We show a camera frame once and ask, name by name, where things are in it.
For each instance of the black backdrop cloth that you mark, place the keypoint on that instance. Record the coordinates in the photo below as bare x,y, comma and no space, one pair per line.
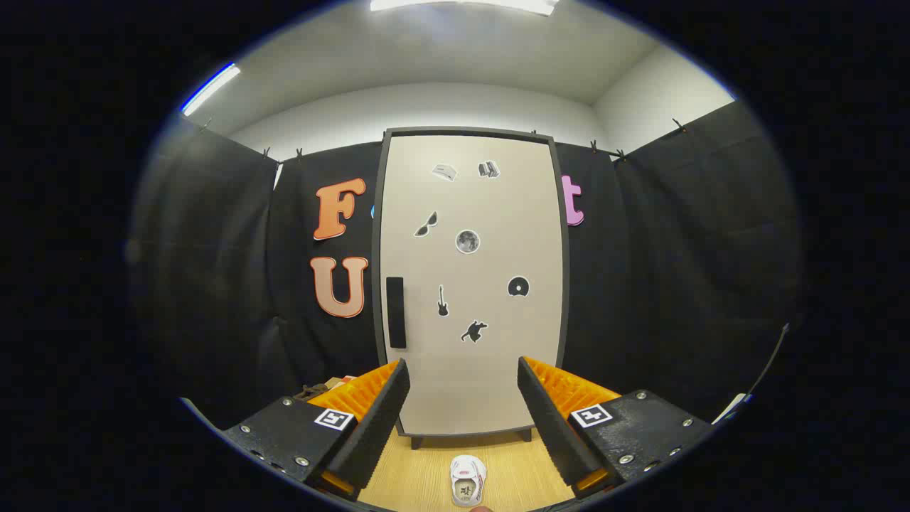
675,249

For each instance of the grey shoe cabinet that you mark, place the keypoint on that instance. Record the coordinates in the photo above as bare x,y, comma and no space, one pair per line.
376,242

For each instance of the ceiling light panel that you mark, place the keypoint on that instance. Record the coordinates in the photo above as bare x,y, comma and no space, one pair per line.
462,4

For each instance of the white canvas shoe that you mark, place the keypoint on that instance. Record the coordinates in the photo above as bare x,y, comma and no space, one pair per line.
468,473

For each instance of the white side table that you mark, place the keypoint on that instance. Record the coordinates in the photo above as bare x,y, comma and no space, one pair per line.
732,409

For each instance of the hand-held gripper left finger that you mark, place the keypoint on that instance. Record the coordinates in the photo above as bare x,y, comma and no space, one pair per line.
377,427

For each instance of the dark brown object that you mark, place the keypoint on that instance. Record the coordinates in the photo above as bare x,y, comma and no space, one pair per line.
313,391

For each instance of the ceiling light strip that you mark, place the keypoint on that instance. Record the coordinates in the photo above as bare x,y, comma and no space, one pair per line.
210,89

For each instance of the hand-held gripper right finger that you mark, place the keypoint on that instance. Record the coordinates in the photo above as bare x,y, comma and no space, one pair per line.
551,427

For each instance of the beige shoe cabinet door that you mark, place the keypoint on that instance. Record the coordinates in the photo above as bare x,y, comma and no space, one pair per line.
498,213

